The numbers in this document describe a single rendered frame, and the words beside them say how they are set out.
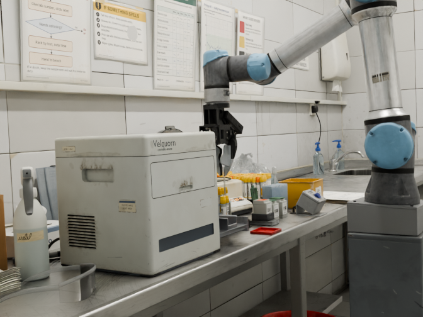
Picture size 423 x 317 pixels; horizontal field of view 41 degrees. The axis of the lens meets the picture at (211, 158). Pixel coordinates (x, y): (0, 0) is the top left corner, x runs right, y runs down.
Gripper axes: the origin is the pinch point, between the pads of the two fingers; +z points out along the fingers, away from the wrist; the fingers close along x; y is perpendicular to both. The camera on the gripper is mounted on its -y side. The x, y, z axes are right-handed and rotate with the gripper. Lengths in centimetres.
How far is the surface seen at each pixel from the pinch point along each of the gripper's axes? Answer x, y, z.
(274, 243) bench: 17.0, 2.9, 20.1
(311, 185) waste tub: 8.6, -46.7, 9.0
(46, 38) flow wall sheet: -50, 21, -43
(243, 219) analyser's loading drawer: 10.7, 8.4, 12.8
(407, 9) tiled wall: -2, -254, -88
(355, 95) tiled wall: -39, -254, -33
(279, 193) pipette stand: 1.5, -35.0, 10.8
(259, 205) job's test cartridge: 5.5, -11.4, 11.6
